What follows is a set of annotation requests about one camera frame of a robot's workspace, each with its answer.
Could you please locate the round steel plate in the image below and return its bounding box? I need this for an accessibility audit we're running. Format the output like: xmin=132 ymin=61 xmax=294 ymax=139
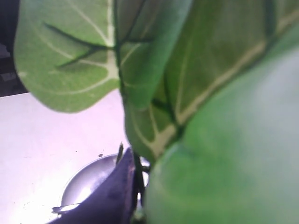
xmin=60 ymin=153 xmax=150 ymax=208

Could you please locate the artificial red flower plant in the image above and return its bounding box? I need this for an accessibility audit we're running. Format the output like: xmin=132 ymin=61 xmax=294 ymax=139
xmin=14 ymin=0 xmax=299 ymax=224

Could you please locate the steel spoon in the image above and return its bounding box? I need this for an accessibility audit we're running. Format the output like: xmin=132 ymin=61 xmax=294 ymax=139
xmin=52 ymin=203 xmax=80 ymax=215

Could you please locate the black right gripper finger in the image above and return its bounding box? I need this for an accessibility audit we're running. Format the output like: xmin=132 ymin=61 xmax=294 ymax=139
xmin=51 ymin=148 xmax=137 ymax=224

